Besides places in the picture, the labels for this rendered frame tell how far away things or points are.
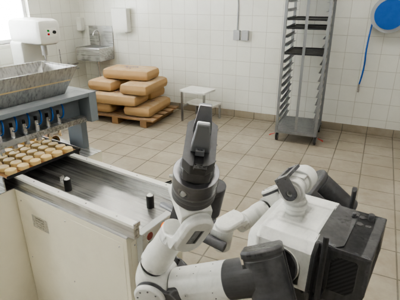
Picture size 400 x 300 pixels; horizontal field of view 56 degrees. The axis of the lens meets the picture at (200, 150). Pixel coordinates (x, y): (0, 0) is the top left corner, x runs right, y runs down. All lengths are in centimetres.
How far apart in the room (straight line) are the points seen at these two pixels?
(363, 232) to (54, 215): 120
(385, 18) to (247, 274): 425
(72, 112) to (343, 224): 151
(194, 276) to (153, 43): 520
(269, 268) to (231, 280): 9
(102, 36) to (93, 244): 514
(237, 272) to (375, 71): 439
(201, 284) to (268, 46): 452
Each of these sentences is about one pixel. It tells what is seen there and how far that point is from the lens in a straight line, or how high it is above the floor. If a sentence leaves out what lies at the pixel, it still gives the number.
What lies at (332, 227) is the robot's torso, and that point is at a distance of 99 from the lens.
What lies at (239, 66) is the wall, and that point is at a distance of 536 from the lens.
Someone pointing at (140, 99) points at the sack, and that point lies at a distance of 515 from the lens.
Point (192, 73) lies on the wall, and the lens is 566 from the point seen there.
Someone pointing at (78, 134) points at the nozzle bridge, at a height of 92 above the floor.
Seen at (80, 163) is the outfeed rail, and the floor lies 87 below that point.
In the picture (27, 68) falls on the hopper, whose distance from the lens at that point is 217.
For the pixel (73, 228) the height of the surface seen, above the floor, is 77.
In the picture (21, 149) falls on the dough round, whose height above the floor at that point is 92.
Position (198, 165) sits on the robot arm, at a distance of 61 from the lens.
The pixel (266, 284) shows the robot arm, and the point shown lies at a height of 109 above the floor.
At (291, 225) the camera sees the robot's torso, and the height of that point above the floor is 111.
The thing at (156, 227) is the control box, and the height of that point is 83.
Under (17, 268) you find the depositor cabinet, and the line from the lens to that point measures 207.
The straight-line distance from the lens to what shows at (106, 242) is 149.
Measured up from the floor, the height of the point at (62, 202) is 87.
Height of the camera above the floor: 164
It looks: 22 degrees down
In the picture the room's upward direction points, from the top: straight up
